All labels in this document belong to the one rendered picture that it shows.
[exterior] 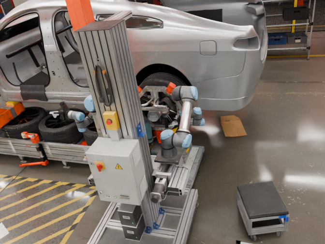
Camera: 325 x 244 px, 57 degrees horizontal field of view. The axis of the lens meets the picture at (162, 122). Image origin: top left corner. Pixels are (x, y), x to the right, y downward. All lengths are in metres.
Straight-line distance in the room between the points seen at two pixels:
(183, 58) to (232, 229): 1.78
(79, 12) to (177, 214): 2.06
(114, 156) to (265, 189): 1.55
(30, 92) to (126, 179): 2.68
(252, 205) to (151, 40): 1.92
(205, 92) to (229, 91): 0.26
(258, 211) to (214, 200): 0.69
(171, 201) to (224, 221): 0.56
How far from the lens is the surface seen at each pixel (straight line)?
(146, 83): 3.32
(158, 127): 3.45
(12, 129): 4.69
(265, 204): 2.88
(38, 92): 4.45
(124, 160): 2.07
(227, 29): 3.08
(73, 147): 3.96
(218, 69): 3.19
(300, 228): 3.21
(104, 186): 2.34
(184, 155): 3.70
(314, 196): 3.53
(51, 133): 4.22
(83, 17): 2.93
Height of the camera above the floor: 2.42
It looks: 30 degrees down
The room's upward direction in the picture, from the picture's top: 9 degrees counter-clockwise
